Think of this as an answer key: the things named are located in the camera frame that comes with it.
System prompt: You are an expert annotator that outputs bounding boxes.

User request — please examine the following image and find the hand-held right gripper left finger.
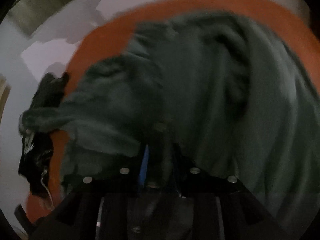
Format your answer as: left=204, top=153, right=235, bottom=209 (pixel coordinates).
left=32, top=145, right=150, bottom=240

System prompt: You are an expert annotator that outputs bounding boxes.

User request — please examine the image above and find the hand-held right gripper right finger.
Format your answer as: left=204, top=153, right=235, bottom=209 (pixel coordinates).
left=172, top=144, right=288, bottom=240

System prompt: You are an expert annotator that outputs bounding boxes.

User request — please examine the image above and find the green fleece pajama shirt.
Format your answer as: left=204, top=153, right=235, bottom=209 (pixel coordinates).
left=19, top=10, right=320, bottom=225

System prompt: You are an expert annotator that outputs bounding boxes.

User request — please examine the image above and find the black knit garment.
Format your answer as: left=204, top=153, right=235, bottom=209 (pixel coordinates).
left=35, top=72, right=70, bottom=110

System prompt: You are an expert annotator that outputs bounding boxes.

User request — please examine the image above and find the orange blanket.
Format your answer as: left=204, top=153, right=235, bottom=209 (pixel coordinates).
left=25, top=0, right=320, bottom=223

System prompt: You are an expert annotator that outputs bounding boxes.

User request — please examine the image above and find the wall vent window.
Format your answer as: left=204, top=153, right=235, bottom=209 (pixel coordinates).
left=7, top=0, right=75, bottom=37

